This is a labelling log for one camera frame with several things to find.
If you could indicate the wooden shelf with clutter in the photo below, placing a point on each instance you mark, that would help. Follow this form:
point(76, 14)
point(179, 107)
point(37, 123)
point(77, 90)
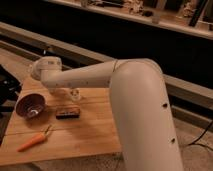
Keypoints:
point(137, 11)

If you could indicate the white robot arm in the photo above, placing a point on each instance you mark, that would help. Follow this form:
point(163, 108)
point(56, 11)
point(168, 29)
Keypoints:
point(139, 103)

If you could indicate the clear robot gripper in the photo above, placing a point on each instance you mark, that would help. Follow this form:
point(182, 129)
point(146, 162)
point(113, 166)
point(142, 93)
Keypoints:
point(75, 95)

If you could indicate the brown ceramic cup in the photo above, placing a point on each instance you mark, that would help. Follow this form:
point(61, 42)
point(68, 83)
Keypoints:
point(30, 106)

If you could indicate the orange toy carrot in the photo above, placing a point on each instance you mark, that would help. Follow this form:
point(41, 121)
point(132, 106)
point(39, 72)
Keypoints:
point(36, 139)

